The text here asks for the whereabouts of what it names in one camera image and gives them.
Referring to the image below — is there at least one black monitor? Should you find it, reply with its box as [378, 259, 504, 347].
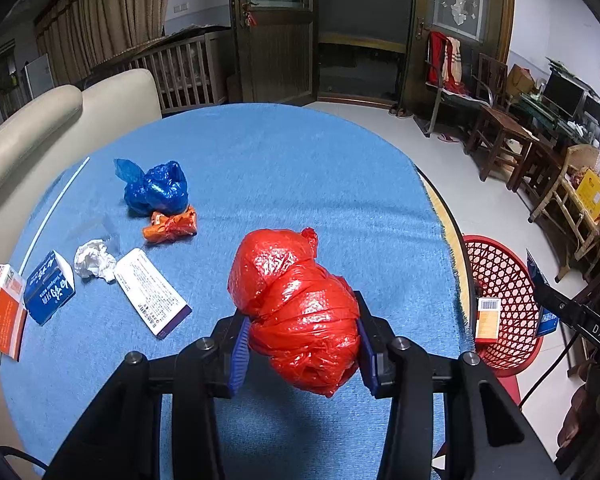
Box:
[542, 71, 588, 118]

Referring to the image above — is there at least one red and white clothing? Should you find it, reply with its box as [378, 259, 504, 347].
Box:
[426, 31, 468, 96]

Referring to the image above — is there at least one small orange and white box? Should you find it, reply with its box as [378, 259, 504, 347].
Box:
[475, 296, 502, 343]

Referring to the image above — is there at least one blue plastic bag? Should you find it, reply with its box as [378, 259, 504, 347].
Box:
[114, 158, 190, 218]

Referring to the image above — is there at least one black cable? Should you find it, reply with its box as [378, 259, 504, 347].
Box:
[517, 330, 581, 408]
[0, 446, 48, 468]

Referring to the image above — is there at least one blue tablecloth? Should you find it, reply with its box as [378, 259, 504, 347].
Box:
[0, 102, 476, 480]

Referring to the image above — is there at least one orange plastic bag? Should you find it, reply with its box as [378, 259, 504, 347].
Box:
[142, 206, 198, 245]

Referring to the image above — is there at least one metal frame chair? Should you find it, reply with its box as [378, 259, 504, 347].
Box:
[422, 32, 496, 138]

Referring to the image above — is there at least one white tissue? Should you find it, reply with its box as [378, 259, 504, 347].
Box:
[74, 239, 117, 283]

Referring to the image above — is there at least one red plastic basket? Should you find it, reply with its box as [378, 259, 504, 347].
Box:
[460, 234, 546, 378]

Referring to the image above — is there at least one wooden crib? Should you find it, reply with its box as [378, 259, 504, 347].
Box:
[92, 30, 231, 113]

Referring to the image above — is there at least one beige curtain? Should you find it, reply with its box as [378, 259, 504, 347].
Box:
[32, 0, 176, 86]

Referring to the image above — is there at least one bamboo chair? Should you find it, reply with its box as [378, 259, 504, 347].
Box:
[527, 144, 600, 281]

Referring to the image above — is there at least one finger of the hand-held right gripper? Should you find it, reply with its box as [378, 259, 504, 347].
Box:
[526, 249, 576, 318]

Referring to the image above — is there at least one thin white rod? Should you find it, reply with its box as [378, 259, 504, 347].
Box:
[0, 156, 91, 366]

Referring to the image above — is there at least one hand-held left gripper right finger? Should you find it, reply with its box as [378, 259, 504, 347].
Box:
[352, 290, 556, 480]

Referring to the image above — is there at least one red plastic bag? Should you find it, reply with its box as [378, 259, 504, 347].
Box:
[227, 227, 363, 398]

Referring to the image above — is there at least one small blue box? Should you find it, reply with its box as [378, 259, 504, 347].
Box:
[536, 309, 561, 337]

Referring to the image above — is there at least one beige leather sofa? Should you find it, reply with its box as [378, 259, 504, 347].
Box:
[0, 67, 163, 480]

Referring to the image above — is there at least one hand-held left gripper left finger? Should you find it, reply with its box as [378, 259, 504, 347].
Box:
[45, 312, 253, 480]

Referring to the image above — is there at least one brown cardboard box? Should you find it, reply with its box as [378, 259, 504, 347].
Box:
[505, 64, 536, 98]

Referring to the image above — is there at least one yellow cardboard box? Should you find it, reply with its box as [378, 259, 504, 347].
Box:
[577, 169, 600, 221]

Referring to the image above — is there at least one blue and white box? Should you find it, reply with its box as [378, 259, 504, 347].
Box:
[23, 250, 76, 327]

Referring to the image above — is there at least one dark wooden door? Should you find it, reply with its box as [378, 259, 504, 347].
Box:
[228, 0, 318, 106]

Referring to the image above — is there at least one white and purple box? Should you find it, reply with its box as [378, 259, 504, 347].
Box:
[114, 247, 192, 338]

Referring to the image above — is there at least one dark wooden chair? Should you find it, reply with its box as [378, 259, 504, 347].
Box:
[464, 52, 538, 181]

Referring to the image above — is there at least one white fridge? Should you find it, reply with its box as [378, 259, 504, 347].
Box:
[22, 54, 56, 103]

